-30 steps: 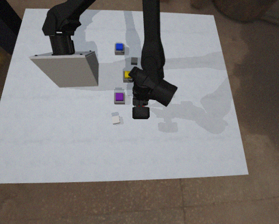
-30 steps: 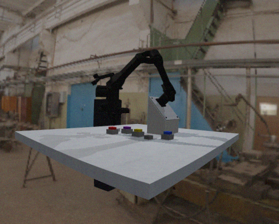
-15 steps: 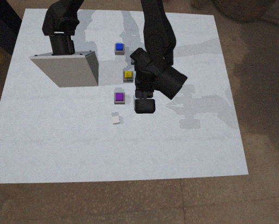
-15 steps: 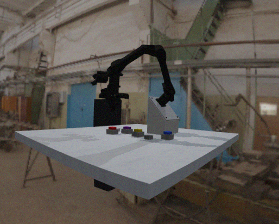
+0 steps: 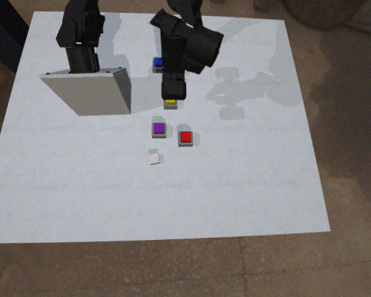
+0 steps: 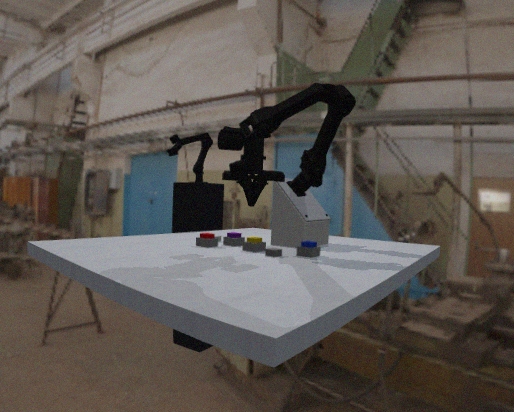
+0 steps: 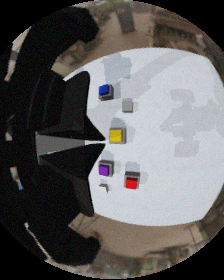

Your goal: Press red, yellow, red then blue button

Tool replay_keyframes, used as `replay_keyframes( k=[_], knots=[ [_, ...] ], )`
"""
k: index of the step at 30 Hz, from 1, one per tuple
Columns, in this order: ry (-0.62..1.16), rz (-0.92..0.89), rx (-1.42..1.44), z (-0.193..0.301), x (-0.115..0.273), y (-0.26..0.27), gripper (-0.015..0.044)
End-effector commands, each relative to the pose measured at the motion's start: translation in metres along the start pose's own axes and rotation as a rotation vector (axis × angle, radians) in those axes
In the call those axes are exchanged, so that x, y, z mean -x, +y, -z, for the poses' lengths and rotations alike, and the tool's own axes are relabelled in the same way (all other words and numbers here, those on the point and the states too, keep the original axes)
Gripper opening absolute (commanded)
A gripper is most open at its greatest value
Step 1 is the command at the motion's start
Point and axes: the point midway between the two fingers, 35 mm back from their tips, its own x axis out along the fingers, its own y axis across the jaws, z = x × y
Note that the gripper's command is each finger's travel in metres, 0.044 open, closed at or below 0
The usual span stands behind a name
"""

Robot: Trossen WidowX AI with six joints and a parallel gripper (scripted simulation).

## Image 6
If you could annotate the purple button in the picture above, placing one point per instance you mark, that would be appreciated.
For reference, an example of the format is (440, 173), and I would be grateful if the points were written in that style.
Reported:
(233, 240)

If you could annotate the blue button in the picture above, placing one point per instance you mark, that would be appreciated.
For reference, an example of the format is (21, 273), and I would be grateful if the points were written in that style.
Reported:
(308, 249)

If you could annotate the red button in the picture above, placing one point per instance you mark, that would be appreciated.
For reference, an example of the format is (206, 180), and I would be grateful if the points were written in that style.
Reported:
(207, 240)

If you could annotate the yellow button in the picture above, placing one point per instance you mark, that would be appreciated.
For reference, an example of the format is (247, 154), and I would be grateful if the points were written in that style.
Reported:
(254, 244)

